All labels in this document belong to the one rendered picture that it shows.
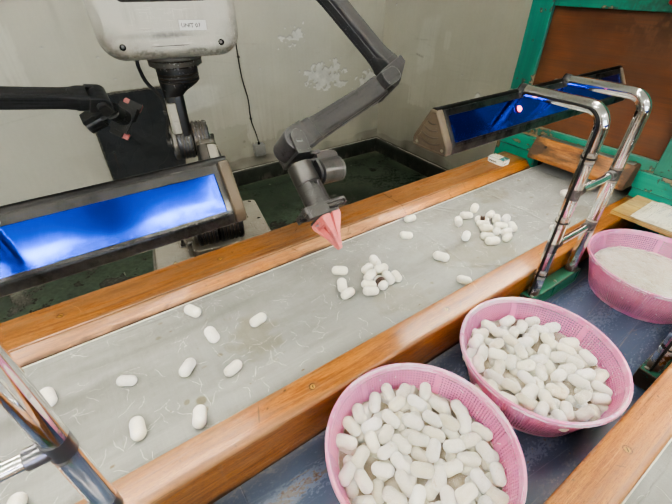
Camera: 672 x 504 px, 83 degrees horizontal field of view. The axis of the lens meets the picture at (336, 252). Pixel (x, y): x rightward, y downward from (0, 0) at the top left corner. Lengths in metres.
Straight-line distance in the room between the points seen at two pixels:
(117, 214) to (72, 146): 2.24
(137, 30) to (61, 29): 1.49
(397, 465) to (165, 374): 0.40
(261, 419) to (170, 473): 0.13
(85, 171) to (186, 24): 1.77
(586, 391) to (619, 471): 0.14
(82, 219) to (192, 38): 0.73
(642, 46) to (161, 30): 1.21
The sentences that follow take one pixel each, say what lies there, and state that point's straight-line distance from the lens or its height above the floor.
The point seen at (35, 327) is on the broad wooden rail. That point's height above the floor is 0.76.
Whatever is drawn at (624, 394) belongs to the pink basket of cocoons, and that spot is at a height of 0.76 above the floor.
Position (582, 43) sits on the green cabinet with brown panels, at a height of 1.12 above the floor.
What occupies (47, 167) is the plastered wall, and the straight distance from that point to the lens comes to 2.73.
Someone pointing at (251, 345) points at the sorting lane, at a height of 0.74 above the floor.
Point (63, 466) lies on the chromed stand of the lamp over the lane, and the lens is 0.44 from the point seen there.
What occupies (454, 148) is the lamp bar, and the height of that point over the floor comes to 1.05.
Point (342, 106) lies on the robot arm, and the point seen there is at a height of 1.03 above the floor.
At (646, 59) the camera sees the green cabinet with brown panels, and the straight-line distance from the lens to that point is 1.37.
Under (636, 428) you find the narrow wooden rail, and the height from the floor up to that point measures 0.76.
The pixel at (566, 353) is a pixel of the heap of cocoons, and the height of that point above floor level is 0.74.
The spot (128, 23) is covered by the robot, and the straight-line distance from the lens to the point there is 1.11.
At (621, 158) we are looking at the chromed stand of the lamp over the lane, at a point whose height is 1.00.
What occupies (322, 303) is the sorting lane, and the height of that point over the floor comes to 0.74.
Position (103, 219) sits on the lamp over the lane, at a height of 1.08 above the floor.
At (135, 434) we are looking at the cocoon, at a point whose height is 0.76.
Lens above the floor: 1.29
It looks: 36 degrees down
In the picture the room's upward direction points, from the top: straight up
